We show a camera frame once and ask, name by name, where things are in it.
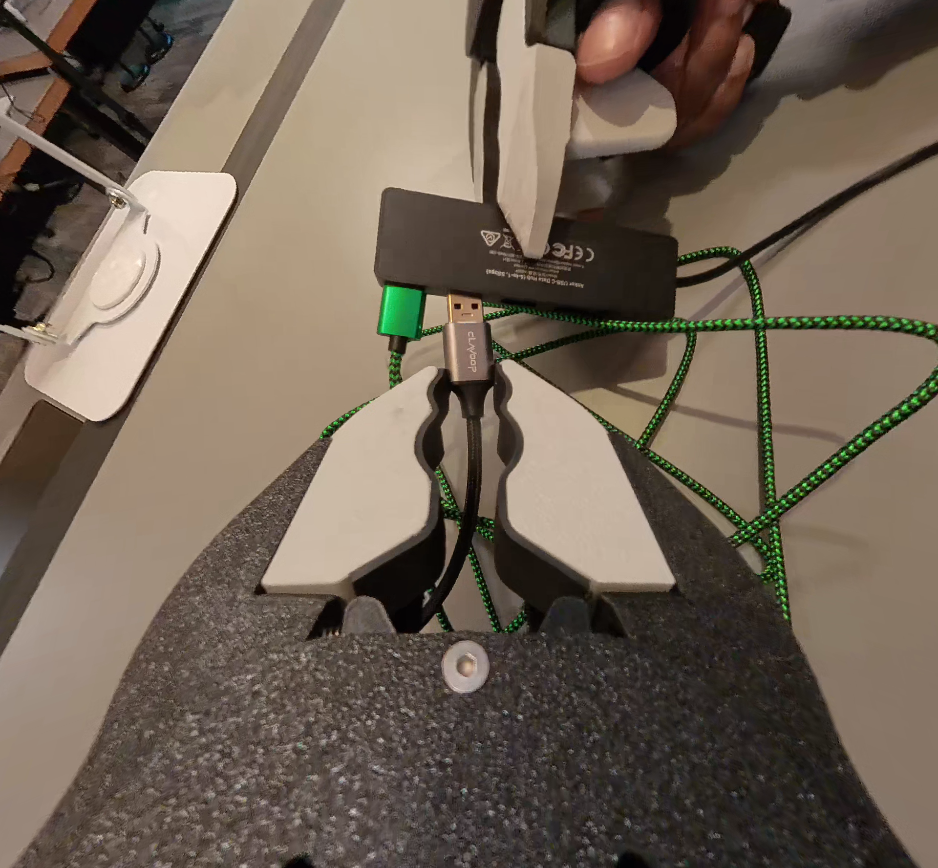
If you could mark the grey desk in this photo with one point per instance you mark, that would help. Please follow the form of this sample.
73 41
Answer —
256 259

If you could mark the person's right hand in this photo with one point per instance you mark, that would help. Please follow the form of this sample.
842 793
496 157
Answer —
703 54

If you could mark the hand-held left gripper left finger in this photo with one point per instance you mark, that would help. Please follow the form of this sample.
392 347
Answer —
359 501

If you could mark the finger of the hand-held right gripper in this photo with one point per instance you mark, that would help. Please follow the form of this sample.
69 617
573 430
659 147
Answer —
478 135
535 149

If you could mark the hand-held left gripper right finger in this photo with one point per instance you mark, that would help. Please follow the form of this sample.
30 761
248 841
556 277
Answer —
586 501

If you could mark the black USB hub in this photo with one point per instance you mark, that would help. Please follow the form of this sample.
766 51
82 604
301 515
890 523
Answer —
440 237

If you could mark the white sign stand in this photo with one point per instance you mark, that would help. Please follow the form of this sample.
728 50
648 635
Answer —
176 237

